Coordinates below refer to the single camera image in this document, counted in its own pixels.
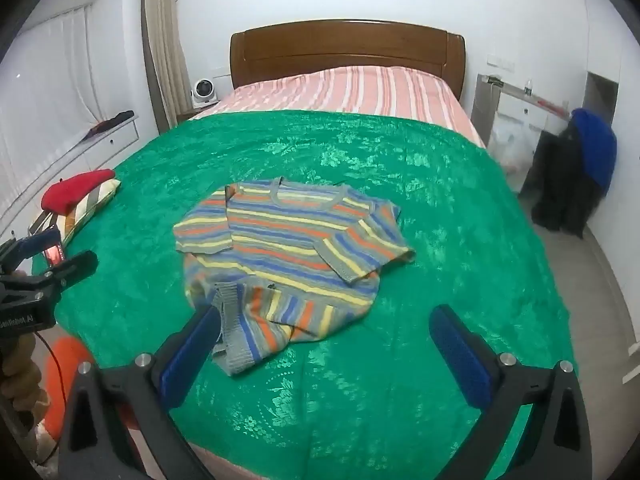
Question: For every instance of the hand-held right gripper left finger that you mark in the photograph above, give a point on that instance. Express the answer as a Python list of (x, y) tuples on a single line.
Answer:
[(192, 355)]

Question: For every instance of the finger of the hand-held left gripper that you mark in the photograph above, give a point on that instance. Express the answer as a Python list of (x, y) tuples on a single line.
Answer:
[(35, 242), (75, 265)]

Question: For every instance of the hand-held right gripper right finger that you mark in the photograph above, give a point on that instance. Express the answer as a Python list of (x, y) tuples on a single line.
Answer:
[(460, 355)]

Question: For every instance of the striped knit sweater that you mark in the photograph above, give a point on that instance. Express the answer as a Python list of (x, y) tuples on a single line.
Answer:
[(290, 240)]

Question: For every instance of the black clothes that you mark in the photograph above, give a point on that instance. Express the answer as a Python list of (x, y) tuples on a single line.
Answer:
[(560, 185)]

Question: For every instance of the red hat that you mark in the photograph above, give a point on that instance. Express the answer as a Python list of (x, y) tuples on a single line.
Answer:
[(75, 190)]

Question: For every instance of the orange cloth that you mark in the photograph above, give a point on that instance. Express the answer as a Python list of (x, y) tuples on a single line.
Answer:
[(67, 360)]

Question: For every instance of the long black object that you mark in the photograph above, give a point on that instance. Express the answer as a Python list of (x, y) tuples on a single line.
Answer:
[(112, 121)]

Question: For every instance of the green blanket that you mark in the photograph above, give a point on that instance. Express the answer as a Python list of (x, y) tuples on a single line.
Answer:
[(440, 200)]

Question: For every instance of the small white fan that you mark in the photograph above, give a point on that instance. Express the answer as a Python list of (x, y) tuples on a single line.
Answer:
[(204, 92)]

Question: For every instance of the clear plastic bag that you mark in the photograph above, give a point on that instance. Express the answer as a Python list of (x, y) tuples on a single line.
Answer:
[(510, 145)]

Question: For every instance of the beige curtain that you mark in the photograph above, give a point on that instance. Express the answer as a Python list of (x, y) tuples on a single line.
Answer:
[(167, 35)]

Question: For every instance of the blue jacket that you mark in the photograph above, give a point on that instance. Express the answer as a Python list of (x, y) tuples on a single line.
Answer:
[(597, 150)]

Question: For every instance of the white desk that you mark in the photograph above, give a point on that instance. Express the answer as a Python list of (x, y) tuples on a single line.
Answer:
[(520, 110)]

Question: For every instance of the pink striped bed sheet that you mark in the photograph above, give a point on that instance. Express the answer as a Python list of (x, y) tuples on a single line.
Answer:
[(360, 90)]

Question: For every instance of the wooden headboard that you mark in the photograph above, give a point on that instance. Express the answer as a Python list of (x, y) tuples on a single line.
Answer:
[(340, 45)]

